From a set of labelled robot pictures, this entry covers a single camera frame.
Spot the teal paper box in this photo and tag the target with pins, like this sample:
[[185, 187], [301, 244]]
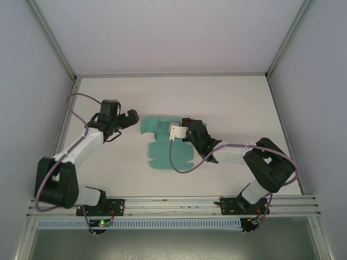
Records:
[[168, 154]]

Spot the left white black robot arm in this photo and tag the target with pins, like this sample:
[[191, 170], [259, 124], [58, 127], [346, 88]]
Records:
[[81, 146]]

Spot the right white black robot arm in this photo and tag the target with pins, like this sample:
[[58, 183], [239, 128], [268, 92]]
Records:
[[233, 155]]

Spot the right circuit board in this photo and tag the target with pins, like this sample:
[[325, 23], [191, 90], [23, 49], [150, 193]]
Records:
[[255, 221]]

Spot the circuit board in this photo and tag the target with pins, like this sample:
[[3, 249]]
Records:
[[102, 223], [255, 221]]

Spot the left circuit board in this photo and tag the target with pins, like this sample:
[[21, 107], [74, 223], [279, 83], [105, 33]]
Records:
[[102, 223]]

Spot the left aluminium side rail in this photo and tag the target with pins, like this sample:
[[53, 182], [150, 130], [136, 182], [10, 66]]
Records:
[[65, 119]]

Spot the aluminium side rail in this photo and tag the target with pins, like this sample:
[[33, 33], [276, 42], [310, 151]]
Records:
[[287, 135], [65, 119]]

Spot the aluminium frame crossbar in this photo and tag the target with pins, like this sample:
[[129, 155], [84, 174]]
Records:
[[168, 74]]

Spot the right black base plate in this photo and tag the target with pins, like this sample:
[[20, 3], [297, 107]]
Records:
[[229, 205]]

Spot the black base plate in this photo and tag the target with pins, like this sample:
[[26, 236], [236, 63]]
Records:
[[229, 205], [118, 207]]

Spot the aluminium mounting rail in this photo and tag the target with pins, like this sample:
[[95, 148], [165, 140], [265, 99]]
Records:
[[168, 204]]

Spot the right aluminium side rail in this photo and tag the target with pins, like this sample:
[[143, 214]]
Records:
[[287, 135]]

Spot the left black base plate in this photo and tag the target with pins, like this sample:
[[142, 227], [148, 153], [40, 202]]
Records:
[[118, 207]]

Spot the left aluminium frame post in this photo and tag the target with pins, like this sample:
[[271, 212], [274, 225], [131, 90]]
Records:
[[52, 40]]

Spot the aluminium frame post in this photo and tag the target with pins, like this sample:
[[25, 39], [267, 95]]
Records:
[[288, 40], [52, 40]]

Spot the right aluminium frame post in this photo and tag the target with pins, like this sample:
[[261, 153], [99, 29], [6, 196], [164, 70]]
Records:
[[288, 40]]

